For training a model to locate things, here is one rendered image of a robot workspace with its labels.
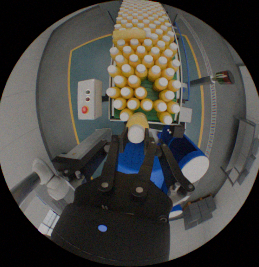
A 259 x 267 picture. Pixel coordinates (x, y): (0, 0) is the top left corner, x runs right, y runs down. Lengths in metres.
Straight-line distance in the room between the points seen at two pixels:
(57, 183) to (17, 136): 2.24
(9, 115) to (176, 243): 7.39
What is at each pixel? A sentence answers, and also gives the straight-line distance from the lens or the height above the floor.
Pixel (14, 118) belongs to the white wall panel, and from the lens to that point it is 2.91.
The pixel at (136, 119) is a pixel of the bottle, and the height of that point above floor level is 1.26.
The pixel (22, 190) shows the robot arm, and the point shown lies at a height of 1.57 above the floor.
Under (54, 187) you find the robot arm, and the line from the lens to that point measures 0.84.
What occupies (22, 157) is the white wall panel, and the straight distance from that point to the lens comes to 2.95.
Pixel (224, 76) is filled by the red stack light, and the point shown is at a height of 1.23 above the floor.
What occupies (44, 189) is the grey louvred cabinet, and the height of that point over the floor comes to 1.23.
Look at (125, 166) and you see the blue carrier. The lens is 0.39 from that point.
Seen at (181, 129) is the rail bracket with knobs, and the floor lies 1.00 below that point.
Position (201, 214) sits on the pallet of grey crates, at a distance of 3.93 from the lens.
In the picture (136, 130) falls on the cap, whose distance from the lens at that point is 0.21.
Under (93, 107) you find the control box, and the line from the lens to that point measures 0.46.
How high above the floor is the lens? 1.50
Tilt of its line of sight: 69 degrees down
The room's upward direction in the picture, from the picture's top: 160 degrees counter-clockwise
